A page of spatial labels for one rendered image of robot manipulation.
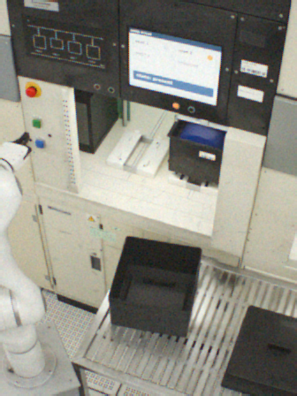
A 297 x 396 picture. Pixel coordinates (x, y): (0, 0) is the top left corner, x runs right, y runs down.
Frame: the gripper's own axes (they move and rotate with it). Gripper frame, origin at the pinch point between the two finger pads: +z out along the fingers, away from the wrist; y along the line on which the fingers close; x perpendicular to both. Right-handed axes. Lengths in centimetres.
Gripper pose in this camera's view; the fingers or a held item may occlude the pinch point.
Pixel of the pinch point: (25, 138)
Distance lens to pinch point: 210.6
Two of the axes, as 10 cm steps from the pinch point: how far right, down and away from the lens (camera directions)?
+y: 9.3, 2.7, -2.4
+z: 3.6, -6.8, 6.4
